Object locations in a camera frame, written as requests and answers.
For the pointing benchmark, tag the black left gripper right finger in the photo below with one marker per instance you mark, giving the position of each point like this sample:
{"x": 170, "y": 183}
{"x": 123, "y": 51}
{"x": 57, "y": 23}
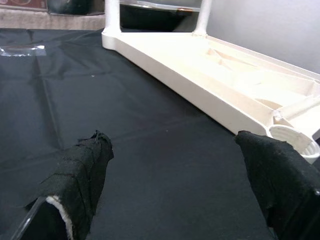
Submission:
{"x": 285, "y": 185}

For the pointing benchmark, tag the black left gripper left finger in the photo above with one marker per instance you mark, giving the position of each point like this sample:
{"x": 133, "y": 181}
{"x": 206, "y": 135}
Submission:
{"x": 80, "y": 180}

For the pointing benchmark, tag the white plastic table top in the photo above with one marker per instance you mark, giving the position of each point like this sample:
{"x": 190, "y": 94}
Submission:
{"x": 200, "y": 75}

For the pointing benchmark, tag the black tablecloth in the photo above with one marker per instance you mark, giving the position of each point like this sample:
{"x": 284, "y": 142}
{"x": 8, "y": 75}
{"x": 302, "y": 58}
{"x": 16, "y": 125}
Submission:
{"x": 150, "y": 150}

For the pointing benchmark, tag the beige fabric bench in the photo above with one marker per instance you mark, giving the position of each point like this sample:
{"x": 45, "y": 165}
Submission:
{"x": 50, "y": 21}

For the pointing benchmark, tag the shiny black bag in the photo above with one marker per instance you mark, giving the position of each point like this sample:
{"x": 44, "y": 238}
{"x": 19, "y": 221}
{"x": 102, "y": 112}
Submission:
{"x": 75, "y": 6}

